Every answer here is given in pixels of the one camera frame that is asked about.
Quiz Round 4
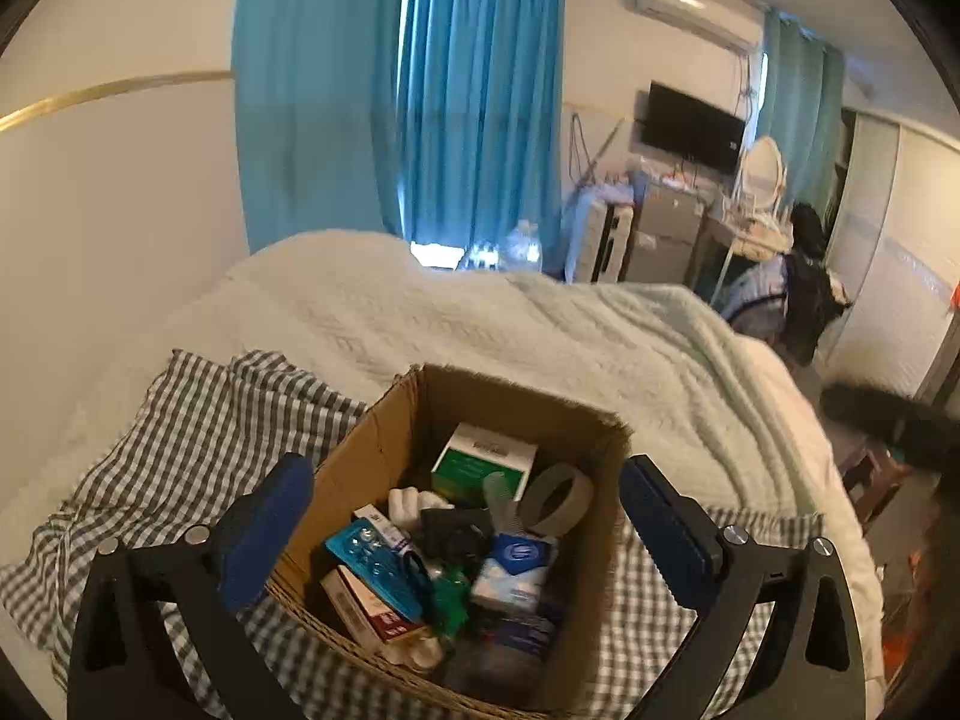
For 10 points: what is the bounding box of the brown cardboard box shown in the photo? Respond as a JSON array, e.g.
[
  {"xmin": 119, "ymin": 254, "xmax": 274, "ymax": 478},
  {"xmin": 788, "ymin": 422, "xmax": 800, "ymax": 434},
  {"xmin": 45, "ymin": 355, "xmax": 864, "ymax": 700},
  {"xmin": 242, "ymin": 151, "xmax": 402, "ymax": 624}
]
[{"xmin": 267, "ymin": 366, "xmax": 630, "ymax": 718}]

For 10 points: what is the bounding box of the clear plastic bottle blue label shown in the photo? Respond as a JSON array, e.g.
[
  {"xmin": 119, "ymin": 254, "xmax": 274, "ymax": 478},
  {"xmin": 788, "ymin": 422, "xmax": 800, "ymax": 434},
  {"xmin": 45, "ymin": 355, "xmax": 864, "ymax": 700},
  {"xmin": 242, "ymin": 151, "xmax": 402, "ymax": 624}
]
[{"xmin": 446, "ymin": 601, "xmax": 565, "ymax": 709}]

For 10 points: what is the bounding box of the grey cabinet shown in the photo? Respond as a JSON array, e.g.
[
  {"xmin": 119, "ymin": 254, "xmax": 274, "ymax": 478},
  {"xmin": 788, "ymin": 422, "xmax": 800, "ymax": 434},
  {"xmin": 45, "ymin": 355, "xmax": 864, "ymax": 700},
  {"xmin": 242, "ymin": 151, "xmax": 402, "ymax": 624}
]
[{"xmin": 625, "ymin": 184, "xmax": 704, "ymax": 284}]

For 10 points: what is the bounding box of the white dressing table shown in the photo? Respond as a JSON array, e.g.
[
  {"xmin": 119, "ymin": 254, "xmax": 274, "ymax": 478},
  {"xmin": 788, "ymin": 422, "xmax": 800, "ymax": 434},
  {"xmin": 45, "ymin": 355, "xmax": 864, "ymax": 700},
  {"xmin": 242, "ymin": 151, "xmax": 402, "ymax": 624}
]
[{"xmin": 685, "ymin": 215, "xmax": 793, "ymax": 307}]

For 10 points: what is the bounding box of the red white medicine box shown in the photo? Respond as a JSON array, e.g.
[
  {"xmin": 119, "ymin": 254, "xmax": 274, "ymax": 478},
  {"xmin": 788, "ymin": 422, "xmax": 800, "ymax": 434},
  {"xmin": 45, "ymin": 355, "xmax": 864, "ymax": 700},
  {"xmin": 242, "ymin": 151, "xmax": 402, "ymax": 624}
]
[{"xmin": 320, "ymin": 566, "xmax": 425, "ymax": 653}]

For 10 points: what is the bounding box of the white sock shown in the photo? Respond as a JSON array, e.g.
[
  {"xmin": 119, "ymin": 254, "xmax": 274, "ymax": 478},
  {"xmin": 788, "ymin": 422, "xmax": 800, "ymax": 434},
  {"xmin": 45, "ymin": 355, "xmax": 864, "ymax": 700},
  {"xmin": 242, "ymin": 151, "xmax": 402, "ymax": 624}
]
[{"xmin": 387, "ymin": 486, "xmax": 452, "ymax": 533}]

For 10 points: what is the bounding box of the teal blister card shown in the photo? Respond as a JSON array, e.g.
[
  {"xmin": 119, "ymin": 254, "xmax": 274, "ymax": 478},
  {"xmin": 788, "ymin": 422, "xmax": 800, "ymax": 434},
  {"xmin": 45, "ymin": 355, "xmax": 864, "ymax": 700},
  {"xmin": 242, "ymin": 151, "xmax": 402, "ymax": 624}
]
[{"xmin": 324, "ymin": 518, "xmax": 423, "ymax": 622}]

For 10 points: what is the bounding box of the grey checkered cloth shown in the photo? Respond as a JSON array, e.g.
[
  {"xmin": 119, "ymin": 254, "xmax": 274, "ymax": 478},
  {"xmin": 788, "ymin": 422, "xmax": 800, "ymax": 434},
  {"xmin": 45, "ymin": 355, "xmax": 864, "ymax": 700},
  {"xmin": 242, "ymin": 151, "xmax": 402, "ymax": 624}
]
[{"xmin": 2, "ymin": 349, "xmax": 823, "ymax": 718}]

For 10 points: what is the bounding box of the blue curtain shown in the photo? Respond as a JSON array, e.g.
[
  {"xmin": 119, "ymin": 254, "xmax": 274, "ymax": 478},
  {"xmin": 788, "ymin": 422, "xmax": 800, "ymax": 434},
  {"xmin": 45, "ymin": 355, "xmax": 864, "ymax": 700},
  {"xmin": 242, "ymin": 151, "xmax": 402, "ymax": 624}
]
[
  {"xmin": 757, "ymin": 8, "xmax": 846, "ymax": 216},
  {"xmin": 231, "ymin": 0, "xmax": 565, "ymax": 259}
]

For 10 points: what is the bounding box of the white air conditioner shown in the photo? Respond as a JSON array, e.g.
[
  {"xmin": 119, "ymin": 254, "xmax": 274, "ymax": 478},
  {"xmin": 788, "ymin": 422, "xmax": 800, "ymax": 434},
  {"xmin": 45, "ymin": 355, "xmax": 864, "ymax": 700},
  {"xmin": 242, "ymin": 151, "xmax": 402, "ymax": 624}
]
[{"xmin": 635, "ymin": 0, "xmax": 763, "ymax": 55}]

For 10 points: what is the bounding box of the white fluffy blanket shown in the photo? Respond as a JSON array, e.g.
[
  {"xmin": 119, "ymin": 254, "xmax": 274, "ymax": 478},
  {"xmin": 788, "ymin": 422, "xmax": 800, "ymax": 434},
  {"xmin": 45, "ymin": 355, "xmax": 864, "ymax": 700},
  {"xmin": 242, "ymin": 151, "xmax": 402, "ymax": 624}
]
[{"xmin": 2, "ymin": 231, "xmax": 885, "ymax": 715}]

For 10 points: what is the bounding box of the blue white tissue pack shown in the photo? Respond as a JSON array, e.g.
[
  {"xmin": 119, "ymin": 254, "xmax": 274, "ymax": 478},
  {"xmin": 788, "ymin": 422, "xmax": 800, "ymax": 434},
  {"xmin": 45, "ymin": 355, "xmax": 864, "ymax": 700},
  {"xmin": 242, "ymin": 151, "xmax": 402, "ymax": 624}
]
[{"xmin": 472, "ymin": 533, "xmax": 558, "ymax": 614}]

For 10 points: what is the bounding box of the white suitcase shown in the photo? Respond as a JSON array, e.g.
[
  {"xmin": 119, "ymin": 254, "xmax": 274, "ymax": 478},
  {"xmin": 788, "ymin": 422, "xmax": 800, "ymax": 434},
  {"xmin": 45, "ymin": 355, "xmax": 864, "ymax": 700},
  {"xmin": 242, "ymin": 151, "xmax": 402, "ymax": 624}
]
[{"xmin": 565, "ymin": 193, "xmax": 635, "ymax": 283}]

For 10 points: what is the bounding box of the white round mirror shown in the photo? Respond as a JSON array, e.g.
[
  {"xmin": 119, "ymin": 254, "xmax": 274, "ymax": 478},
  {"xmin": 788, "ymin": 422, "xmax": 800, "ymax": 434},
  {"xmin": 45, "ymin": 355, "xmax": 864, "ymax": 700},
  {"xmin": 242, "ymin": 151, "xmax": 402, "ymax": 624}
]
[{"xmin": 737, "ymin": 135, "xmax": 786, "ymax": 213}]

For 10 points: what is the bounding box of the black wall television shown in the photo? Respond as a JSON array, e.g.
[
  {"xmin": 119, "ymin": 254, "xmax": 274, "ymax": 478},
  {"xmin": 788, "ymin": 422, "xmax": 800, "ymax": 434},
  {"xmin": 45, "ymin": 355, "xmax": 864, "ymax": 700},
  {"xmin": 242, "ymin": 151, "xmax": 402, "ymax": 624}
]
[{"xmin": 640, "ymin": 83, "xmax": 747, "ymax": 176}]

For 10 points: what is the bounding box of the dark clothes pile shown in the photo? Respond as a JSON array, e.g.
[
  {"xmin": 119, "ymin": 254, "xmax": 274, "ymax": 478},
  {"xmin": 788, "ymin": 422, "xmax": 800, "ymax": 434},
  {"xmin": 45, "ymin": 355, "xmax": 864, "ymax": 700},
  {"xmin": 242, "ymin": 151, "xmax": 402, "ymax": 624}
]
[{"xmin": 779, "ymin": 203, "xmax": 853, "ymax": 367}]

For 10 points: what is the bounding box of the small stool teal seat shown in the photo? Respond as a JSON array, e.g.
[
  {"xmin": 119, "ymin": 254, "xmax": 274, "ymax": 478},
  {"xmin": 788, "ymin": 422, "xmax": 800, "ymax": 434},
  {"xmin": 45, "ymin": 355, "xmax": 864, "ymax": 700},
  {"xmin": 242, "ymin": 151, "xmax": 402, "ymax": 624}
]
[{"xmin": 839, "ymin": 439, "xmax": 911, "ymax": 533}]

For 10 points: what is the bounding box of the water bottle pack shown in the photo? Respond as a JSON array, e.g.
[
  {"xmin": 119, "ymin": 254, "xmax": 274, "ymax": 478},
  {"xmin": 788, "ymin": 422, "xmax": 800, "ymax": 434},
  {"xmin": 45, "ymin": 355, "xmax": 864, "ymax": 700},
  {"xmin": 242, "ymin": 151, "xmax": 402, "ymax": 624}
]
[{"xmin": 457, "ymin": 220, "xmax": 542, "ymax": 271}]

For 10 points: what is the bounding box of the green plastic bag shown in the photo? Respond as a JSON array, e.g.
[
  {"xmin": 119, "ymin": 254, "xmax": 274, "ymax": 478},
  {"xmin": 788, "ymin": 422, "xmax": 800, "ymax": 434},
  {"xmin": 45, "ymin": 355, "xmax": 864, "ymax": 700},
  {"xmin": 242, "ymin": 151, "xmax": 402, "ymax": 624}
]
[{"xmin": 430, "ymin": 566, "xmax": 472, "ymax": 639}]

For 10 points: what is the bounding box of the white wardrobe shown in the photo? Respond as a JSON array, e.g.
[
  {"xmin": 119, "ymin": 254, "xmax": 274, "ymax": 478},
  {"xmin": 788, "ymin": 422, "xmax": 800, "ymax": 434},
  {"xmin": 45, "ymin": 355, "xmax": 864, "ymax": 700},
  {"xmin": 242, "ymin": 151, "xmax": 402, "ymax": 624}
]
[{"xmin": 815, "ymin": 109, "xmax": 958, "ymax": 395}]

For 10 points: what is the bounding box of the green white box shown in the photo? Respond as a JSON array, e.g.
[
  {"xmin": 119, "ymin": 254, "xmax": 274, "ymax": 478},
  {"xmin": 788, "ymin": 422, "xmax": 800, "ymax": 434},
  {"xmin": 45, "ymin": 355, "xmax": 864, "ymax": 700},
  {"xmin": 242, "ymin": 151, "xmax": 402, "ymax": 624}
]
[{"xmin": 431, "ymin": 422, "xmax": 537, "ymax": 504}]

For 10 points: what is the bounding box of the grey tape roll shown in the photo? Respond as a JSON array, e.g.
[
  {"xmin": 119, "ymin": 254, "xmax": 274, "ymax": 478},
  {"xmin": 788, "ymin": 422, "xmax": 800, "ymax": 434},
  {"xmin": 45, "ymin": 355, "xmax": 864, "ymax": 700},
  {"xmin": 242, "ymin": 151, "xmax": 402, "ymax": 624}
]
[{"xmin": 517, "ymin": 463, "xmax": 594, "ymax": 538}]

